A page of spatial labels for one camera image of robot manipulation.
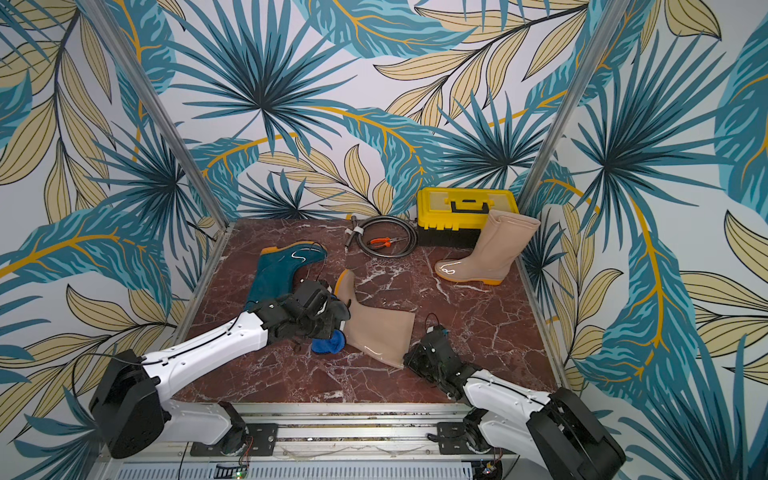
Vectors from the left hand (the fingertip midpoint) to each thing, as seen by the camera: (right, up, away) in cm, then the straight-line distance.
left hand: (332, 332), depth 81 cm
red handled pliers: (+11, +25, +33) cm, 43 cm away
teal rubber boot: (-23, +13, +19) cm, 33 cm away
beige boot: (+13, -3, +12) cm, 18 cm away
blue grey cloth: (0, -3, -2) cm, 4 cm away
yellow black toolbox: (+38, +34, +20) cm, 55 cm away
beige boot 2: (+49, +26, +6) cm, 56 cm away
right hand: (+19, -8, +5) cm, 22 cm away
